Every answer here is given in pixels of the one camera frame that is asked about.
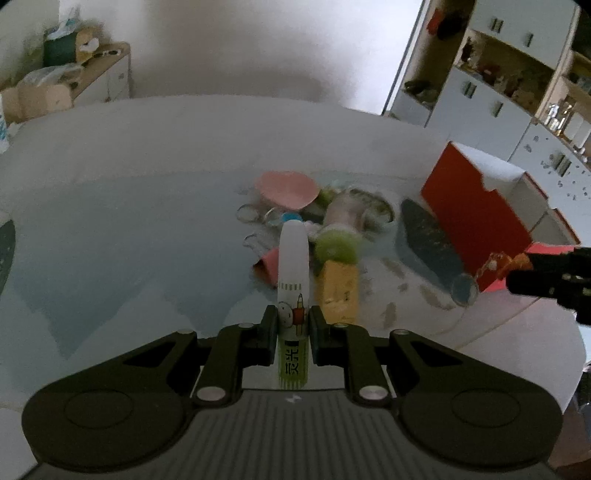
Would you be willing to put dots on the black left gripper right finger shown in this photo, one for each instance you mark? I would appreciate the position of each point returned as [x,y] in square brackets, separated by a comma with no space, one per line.
[361,357]

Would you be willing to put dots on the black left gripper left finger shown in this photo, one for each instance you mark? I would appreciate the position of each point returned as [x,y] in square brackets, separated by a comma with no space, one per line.
[223,358]

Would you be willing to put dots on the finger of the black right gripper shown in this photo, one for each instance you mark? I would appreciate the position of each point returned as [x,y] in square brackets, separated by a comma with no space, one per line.
[563,277]

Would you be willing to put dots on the yellow cardboard box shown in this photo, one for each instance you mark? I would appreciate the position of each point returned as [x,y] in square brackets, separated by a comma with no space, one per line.
[337,292]

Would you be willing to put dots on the white green glue tube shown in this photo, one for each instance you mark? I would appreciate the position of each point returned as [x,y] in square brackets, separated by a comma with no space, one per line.
[293,301]

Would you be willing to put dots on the red white storage box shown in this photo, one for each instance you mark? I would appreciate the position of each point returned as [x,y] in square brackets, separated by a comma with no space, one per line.
[487,205]

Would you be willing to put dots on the green lidded clear jar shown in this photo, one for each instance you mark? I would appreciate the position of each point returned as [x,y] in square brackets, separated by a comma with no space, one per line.
[340,238]

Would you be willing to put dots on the pink heart-shaped dish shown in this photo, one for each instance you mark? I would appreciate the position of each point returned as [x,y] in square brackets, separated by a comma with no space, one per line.
[287,189]

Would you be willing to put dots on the white wooden sideboard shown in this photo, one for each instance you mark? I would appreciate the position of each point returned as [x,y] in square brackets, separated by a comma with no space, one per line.
[106,76]

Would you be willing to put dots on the brown cardboard box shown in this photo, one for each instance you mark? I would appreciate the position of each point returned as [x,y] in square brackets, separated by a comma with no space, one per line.
[25,103]

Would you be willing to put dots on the green tissue box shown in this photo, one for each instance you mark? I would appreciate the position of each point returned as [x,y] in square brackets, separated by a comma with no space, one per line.
[76,47]

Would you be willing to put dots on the blue white round keychain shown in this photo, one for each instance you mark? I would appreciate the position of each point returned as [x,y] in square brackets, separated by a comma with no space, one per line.
[290,216]

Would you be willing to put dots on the white wall cabinet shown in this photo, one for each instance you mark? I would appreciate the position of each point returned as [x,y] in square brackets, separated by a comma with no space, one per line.
[481,72]

